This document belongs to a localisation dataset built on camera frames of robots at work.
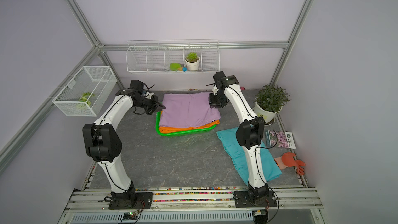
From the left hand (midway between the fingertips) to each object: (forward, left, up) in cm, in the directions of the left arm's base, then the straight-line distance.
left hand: (165, 106), depth 87 cm
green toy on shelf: (+27, -5, +7) cm, 29 cm away
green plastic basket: (-13, -7, -9) cm, 17 cm away
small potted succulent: (+22, -17, +15) cm, 32 cm away
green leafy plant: (-1, -61, +3) cm, 61 cm away
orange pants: (-10, +1, -7) cm, 13 cm away
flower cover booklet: (-17, -67, -17) cm, 72 cm away
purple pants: (+2, -11, -6) cm, 13 cm away
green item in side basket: (-1, +37, +13) cm, 39 cm away
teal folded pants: (-26, -39, -16) cm, 50 cm away
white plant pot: (-8, -59, -4) cm, 59 cm away
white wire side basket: (+6, +40, +10) cm, 41 cm away
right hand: (+1, -27, -2) cm, 27 cm away
